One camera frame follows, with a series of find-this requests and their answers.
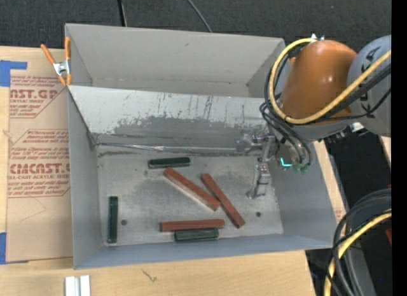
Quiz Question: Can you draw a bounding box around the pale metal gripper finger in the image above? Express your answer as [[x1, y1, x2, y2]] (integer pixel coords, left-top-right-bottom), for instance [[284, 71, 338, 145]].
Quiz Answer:
[[258, 165, 271, 195], [247, 164, 263, 199]]

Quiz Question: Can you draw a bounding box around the red-brown flat block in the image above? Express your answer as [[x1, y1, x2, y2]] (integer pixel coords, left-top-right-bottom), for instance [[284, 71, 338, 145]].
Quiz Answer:
[[163, 167, 221, 212], [159, 218, 226, 233], [200, 173, 247, 229]]

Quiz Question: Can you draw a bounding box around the dark green flat block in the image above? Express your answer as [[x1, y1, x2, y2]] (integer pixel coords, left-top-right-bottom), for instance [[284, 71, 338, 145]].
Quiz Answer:
[[174, 227, 221, 243], [106, 195, 120, 244], [148, 157, 192, 170]]

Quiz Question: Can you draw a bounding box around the grey metal bin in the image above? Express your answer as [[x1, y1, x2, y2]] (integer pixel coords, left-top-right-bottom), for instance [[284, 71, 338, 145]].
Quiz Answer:
[[64, 23, 338, 271]]

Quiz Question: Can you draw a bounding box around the brown cardboard board red print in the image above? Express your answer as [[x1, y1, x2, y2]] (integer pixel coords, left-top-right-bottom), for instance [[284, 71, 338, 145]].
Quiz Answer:
[[0, 45, 74, 264]]

